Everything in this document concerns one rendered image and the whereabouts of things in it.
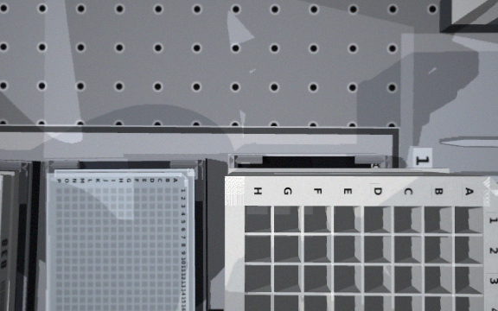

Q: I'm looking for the grey flat base plate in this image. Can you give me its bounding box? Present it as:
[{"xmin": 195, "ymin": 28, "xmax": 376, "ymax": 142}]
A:
[{"xmin": 0, "ymin": 0, "xmax": 498, "ymax": 127}]

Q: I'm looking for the white deep-well block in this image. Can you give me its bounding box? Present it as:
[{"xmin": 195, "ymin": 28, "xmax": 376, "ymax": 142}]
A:
[{"xmin": 225, "ymin": 168, "xmax": 498, "ymax": 311}]

